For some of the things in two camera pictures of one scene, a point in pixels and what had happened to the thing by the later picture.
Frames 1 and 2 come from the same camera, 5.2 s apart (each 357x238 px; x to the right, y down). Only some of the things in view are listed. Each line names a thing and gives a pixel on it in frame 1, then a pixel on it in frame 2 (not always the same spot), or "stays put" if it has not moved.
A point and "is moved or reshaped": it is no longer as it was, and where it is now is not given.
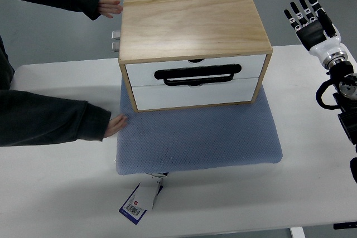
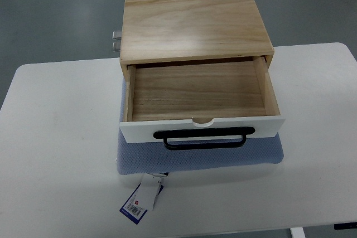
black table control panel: x=345 y=225 stays put
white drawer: x=252 y=67 is moved or reshaped
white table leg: x=297 y=232 stays put
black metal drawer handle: x=193 y=76 to x=214 y=132
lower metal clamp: x=115 y=47 stays put
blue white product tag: x=143 y=197 stays put
